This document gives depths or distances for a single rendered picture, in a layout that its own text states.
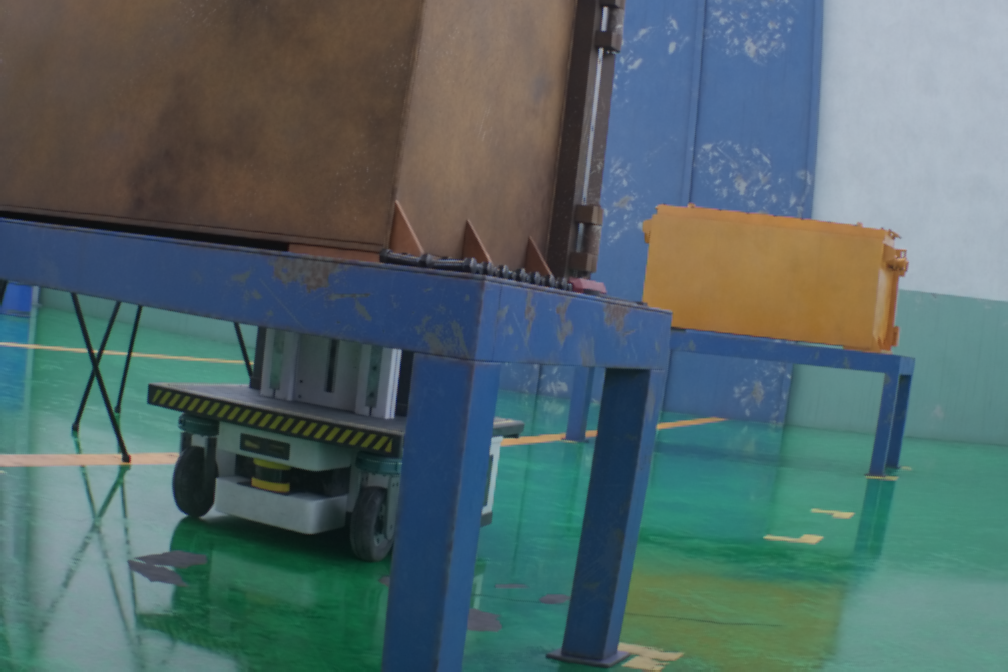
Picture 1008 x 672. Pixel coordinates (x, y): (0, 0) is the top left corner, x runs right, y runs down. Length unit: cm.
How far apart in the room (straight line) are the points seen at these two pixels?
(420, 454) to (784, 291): 558
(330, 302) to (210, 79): 55
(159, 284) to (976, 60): 978
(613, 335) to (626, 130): 948
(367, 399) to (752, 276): 419
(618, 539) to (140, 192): 98
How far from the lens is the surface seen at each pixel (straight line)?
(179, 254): 187
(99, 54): 232
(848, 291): 708
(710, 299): 725
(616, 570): 230
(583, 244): 243
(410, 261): 170
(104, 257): 197
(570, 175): 242
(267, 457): 304
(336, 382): 333
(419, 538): 167
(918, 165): 1106
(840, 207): 1109
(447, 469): 165
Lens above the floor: 59
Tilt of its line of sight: 2 degrees up
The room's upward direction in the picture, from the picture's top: 7 degrees clockwise
